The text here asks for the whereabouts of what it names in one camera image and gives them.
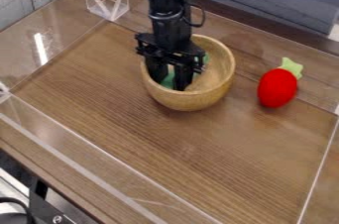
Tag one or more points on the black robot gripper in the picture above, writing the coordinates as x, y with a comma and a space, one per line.
168, 46

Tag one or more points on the brown wooden bowl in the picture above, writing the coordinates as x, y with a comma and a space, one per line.
209, 85

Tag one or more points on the green rectangular block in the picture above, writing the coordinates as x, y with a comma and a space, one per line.
168, 81

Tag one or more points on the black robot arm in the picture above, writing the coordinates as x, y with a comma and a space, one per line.
171, 7

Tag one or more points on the red plush strawberry toy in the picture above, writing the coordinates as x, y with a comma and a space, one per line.
277, 84

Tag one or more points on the clear acrylic corner bracket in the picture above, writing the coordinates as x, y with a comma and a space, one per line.
108, 9

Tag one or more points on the clear acrylic tray wall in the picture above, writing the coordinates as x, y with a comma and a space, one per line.
108, 189

